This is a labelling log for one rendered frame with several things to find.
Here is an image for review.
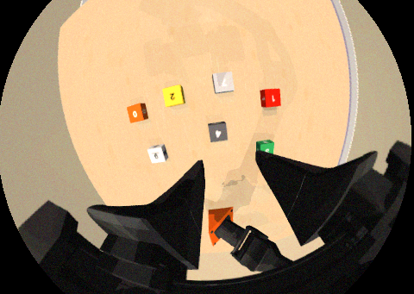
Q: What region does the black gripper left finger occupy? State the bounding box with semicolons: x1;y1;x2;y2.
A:
86;160;206;270

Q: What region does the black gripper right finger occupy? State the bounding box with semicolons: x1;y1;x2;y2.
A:
255;150;377;247

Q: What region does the yellow block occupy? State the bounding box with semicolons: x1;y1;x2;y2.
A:
162;84;186;107

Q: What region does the green block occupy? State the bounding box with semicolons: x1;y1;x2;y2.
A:
255;140;275;153

